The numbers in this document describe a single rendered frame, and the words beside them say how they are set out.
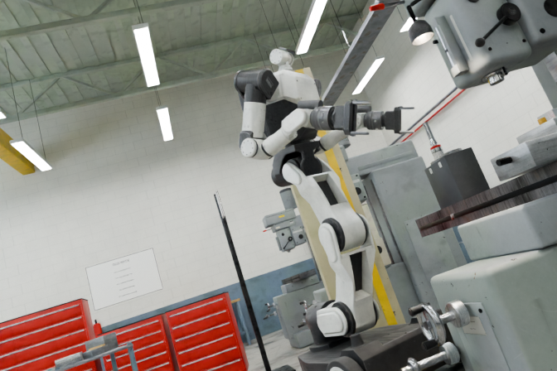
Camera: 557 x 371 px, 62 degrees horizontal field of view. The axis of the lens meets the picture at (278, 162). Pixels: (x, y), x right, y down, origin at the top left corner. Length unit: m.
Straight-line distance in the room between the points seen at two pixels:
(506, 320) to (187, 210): 9.47
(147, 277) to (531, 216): 9.40
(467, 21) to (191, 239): 9.18
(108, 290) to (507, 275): 9.56
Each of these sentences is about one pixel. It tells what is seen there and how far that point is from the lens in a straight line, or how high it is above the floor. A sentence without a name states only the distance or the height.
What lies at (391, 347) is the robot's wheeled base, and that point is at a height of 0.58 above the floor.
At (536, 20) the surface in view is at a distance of 1.74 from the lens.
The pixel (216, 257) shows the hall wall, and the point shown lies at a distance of 10.30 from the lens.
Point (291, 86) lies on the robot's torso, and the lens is 1.96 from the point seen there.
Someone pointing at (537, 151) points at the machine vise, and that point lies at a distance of 1.38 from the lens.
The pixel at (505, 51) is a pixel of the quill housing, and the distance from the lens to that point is 1.64.
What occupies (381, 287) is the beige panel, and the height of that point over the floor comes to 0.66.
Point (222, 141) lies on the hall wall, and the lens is 10.91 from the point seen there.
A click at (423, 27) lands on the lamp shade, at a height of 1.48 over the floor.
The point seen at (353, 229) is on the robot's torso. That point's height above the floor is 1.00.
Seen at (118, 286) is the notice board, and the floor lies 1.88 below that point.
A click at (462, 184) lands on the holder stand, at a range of 1.90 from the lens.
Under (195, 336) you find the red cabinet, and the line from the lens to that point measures 5.76.
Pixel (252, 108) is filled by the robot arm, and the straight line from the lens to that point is 1.87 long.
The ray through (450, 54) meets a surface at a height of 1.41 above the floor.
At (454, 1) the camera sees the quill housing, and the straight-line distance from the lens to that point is 1.67.
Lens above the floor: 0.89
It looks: 14 degrees up
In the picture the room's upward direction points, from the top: 19 degrees counter-clockwise
